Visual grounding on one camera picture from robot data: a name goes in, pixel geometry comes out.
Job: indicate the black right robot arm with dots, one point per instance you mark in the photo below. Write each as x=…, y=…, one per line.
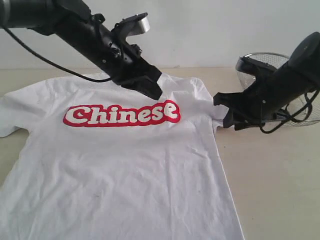
x=304, y=66

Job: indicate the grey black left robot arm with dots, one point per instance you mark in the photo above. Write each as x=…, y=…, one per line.
x=73, y=22

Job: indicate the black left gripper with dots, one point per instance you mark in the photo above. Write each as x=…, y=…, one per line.
x=121, y=61

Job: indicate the metal wire mesh basket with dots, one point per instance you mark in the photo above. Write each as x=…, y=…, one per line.
x=291, y=108

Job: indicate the white t-shirt red print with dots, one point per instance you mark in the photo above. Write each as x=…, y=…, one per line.
x=102, y=162

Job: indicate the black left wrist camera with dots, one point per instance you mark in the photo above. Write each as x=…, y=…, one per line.
x=135, y=25

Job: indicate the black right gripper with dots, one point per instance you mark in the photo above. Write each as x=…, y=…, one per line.
x=257, y=102

